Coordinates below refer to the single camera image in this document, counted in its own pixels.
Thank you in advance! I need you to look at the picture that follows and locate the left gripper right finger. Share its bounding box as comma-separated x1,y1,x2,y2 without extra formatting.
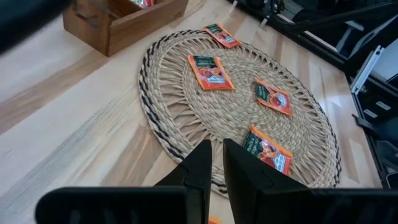
223,138,308,224

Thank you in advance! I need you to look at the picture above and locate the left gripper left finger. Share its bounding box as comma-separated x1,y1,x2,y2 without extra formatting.
154,139,213,224

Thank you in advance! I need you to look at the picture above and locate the round woven placemat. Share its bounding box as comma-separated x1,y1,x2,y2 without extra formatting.
137,29,342,198

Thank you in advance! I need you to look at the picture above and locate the wooden compartment box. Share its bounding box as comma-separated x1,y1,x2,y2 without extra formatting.
62,0,190,58

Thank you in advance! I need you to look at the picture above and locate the silver aluminium profile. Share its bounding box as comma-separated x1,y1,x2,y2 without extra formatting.
350,45,386,95

